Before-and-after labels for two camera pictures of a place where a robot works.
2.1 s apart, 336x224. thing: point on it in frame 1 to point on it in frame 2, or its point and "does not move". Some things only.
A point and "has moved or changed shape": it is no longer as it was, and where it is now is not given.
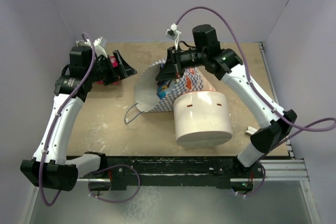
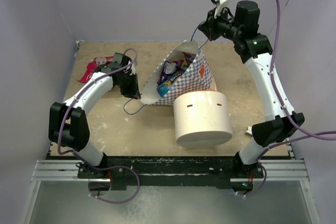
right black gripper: (172, 68) to (210, 30)
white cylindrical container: (202, 118) does not move
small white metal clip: (250, 130) does not move
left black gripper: (124, 71) to (134, 87)
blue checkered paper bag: (191, 80) has moved or changed shape
